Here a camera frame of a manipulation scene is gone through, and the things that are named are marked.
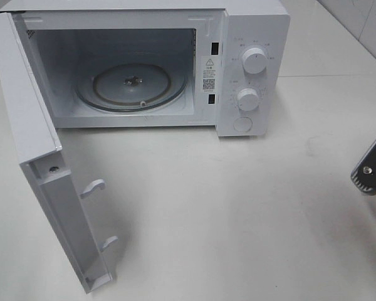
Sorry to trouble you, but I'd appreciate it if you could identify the white microwave knob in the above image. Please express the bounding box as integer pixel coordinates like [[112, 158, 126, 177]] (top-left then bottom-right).
[[241, 46, 268, 75], [237, 88, 261, 112]]

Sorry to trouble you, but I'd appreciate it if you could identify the round door release button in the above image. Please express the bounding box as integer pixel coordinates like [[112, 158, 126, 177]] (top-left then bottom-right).
[[233, 117, 253, 132]]

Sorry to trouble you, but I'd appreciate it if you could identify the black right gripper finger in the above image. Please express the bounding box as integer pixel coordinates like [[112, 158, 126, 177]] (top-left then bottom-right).
[[350, 139, 376, 196]]

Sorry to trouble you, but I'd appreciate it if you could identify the white microwave oven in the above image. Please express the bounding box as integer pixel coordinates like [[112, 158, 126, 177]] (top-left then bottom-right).
[[0, 1, 290, 137]]

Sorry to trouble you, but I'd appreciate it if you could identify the white microwave door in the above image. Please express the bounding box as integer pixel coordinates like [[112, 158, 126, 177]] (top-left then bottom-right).
[[0, 13, 112, 293]]

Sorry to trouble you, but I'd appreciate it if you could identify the white warning label sticker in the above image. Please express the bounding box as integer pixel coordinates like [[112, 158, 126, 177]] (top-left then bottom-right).
[[200, 55, 220, 93]]

